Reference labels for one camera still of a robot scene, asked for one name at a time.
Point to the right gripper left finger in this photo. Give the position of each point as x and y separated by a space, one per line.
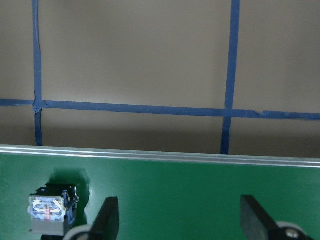
106 224

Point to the green conveyor belt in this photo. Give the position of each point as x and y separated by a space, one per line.
161 195

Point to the yellow push button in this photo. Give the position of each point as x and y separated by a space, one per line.
53 209

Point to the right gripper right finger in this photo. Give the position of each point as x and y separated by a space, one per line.
255 222

